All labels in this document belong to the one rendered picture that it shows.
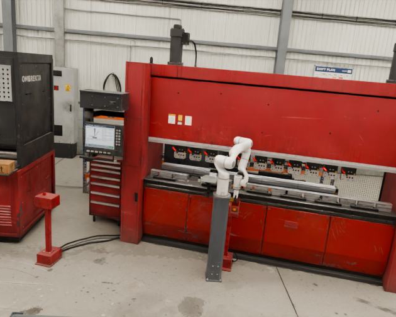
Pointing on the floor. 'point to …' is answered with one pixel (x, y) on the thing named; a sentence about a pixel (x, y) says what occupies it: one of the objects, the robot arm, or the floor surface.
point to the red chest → (105, 188)
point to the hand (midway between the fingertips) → (235, 200)
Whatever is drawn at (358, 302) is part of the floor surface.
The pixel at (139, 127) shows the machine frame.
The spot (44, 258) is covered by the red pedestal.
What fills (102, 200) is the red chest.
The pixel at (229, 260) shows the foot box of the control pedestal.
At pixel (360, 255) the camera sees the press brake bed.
